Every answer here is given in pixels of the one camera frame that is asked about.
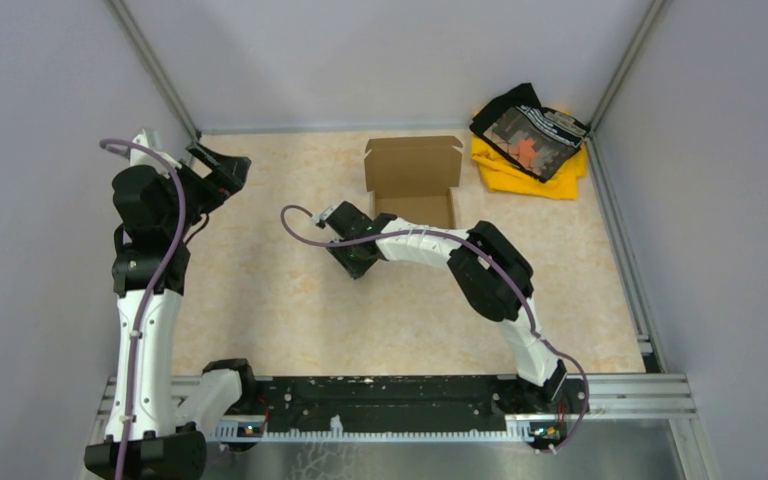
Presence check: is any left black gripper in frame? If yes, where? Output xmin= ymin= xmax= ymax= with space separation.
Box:
xmin=157 ymin=140 xmax=249 ymax=238

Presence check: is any brown cardboard box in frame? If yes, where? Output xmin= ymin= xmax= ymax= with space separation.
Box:
xmin=364 ymin=135 xmax=463 ymax=229

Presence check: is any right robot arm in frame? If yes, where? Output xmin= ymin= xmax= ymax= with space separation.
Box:
xmin=314 ymin=202 xmax=567 ymax=412

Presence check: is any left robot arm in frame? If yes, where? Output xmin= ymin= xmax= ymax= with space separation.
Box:
xmin=84 ymin=130 xmax=261 ymax=479

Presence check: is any yellow folded cloth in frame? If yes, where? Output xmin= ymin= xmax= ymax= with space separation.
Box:
xmin=470 ymin=105 xmax=590 ymax=200

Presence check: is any black printed folded shirt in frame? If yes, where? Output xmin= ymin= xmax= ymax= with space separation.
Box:
xmin=469 ymin=83 xmax=590 ymax=183

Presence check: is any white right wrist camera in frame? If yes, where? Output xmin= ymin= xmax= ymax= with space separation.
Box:
xmin=314 ymin=205 xmax=340 ymax=230

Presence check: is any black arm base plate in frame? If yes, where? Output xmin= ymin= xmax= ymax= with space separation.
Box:
xmin=228 ymin=375 xmax=587 ymax=434

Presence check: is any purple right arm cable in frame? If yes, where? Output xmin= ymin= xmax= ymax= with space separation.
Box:
xmin=280 ymin=204 xmax=591 ymax=454

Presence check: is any aluminium front rail frame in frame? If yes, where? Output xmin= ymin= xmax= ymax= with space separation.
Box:
xmin=95 ymin=374 xmax=698 ymax=444

